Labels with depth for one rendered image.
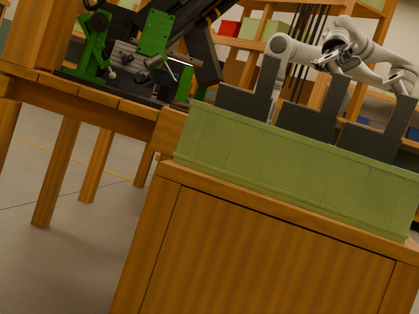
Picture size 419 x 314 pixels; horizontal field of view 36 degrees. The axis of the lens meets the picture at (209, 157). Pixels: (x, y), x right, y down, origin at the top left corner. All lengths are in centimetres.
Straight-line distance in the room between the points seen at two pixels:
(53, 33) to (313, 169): 136
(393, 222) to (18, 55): 132
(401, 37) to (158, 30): 929
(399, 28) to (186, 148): 1037
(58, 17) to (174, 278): 134
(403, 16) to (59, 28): 975
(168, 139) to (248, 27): 426
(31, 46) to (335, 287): 126
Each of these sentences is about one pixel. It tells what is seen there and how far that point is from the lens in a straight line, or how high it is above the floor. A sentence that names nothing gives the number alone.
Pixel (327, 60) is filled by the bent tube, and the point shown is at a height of 116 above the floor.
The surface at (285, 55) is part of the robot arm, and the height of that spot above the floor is 120.
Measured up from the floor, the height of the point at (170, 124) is 85.
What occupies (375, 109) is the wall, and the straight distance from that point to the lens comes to 1169.
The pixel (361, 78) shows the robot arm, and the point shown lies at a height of 120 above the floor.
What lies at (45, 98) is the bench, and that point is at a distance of 228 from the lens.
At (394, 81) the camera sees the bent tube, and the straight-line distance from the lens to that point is 166.
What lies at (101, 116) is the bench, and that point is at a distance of 225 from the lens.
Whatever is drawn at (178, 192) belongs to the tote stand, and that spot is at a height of 73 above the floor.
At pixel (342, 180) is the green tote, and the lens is 159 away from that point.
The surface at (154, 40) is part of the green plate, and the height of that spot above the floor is 114.
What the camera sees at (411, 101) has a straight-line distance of 166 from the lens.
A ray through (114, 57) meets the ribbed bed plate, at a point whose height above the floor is 102.
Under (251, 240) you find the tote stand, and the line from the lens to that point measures 155.
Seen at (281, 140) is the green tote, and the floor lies 93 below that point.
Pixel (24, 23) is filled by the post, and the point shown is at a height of 102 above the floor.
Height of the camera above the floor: 97
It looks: 5 degrees down
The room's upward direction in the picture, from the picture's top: 18 degrees clockwise
